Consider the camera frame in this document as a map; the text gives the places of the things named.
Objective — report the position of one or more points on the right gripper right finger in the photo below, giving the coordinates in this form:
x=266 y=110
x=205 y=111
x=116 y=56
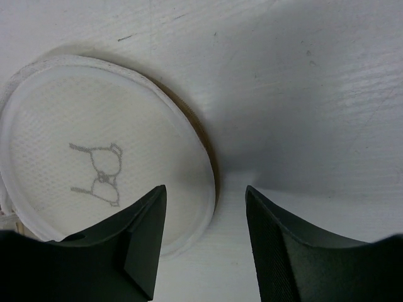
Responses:
x=298 y=261

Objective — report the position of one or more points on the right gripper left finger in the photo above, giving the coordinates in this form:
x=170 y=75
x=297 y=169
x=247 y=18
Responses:
x=114 y=260

